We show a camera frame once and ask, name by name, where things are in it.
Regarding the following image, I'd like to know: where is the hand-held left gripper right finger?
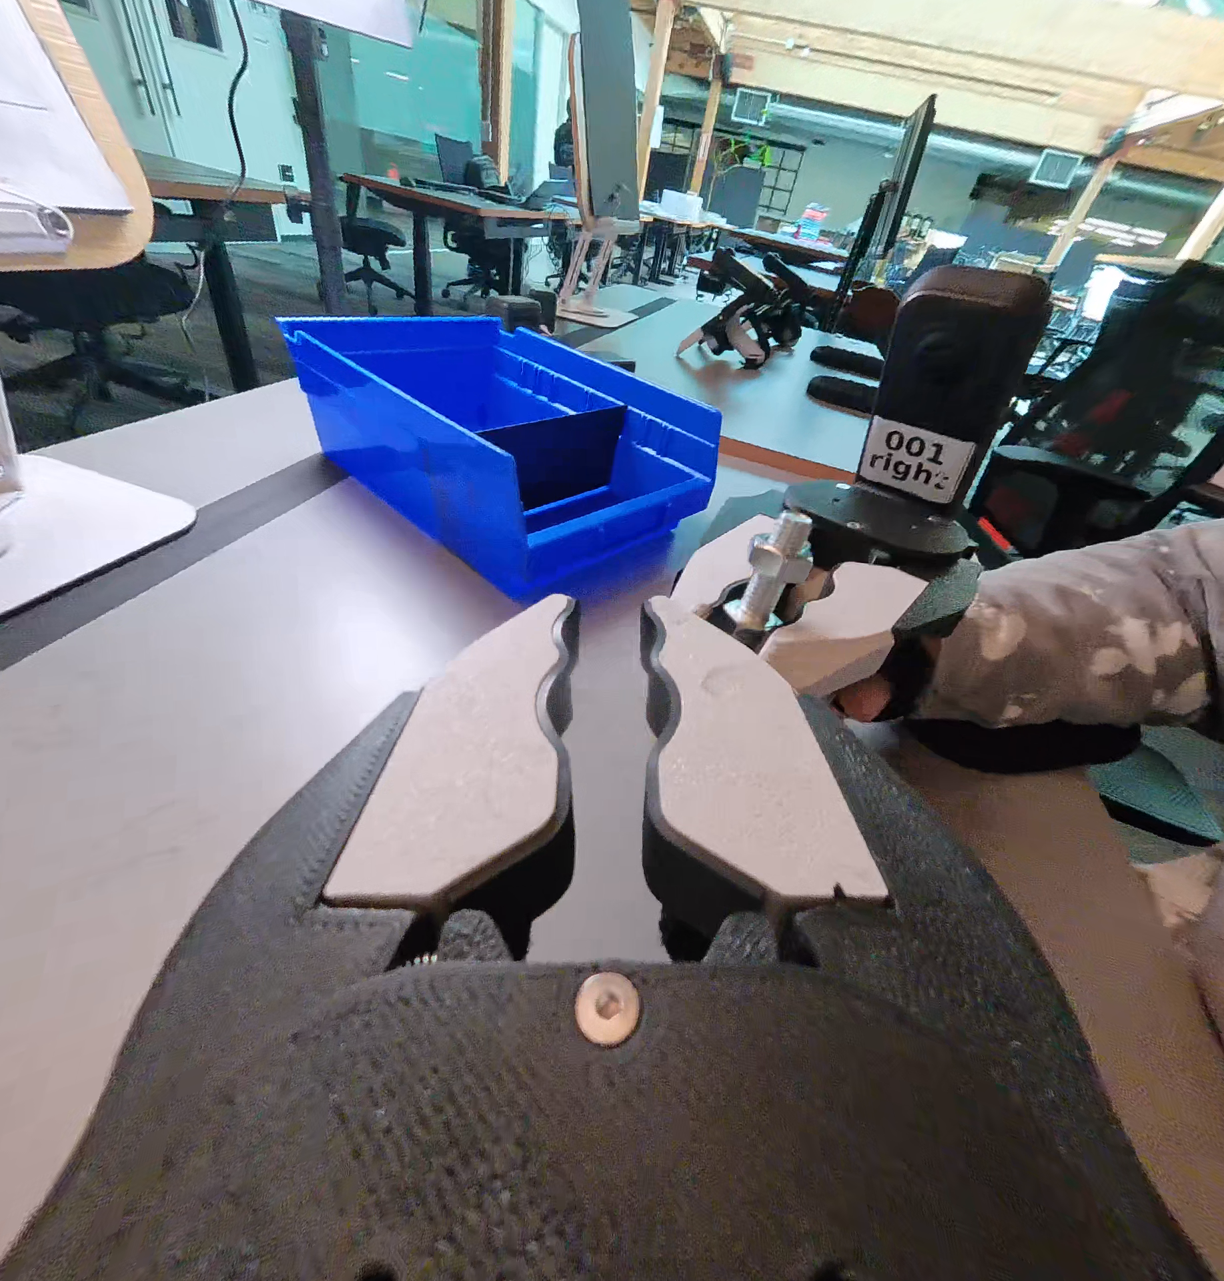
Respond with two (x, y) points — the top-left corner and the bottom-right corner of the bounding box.
(638, 595), (894, 916)

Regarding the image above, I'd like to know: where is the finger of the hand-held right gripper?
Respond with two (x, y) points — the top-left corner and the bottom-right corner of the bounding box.
(670, 520), (774, 623)
(757, 560), (934, 702)

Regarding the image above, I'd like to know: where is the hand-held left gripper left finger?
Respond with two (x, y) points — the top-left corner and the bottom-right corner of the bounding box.
(319, 595), (583, 912)

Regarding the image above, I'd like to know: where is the large silver bolt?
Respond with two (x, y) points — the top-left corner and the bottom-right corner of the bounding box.
(730, 509), (817, 642)

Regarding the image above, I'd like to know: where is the silver hex nut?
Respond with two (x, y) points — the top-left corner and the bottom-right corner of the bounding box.
(747, 532), (817, 585)

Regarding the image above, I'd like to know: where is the blue plastic bin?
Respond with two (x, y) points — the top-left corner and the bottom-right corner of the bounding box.
(275, 314), (724, 603)

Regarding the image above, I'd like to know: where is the person's right forearm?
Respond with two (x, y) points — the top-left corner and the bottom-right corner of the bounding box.
(917, 515), (1224, 746)

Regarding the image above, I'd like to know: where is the person's right hand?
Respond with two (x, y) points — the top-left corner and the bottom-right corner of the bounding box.
(837, 673), (897, 726)

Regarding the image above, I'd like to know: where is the black mesh office chair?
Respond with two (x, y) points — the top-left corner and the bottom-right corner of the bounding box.
(973, 261), (1224, 562)

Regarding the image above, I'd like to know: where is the dark computer monitor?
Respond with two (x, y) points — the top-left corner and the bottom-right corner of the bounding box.
(831, 94), (940, 332)

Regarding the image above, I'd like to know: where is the spare black gripper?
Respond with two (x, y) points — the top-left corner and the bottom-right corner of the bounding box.
(677, 249), (764, 367)
(733, 254), (810, 372)

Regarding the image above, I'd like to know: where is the black bin divider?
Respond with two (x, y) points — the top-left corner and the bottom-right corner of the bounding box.
(474, 404), (630, 512)

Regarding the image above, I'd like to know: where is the black chair armrest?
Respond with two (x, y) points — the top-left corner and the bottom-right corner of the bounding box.
(903, 715), (1144, 776)

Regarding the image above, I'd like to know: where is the person's teal office chair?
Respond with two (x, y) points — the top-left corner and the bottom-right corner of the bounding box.
(1103, 740), (1224, 843)

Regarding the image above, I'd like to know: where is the wooden document stand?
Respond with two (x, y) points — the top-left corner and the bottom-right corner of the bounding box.
(0, 0), (199, 633)

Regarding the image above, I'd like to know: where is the long wooden office desk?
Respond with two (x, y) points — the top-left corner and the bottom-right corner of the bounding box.
(341, 170), (574, 317)

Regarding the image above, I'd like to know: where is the black pole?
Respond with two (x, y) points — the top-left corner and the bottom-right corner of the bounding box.
(281, 10), (349, 317)

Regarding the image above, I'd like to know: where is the wooden desk with black legs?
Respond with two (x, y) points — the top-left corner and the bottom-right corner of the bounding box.
(136, 149), (319, 392)

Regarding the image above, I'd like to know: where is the printed instruction sheet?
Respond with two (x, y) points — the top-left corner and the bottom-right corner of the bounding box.
(0, 0), (134, 217)

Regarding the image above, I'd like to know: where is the black hanging cable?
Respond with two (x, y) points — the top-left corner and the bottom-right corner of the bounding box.
(176, 0), (254, 332)

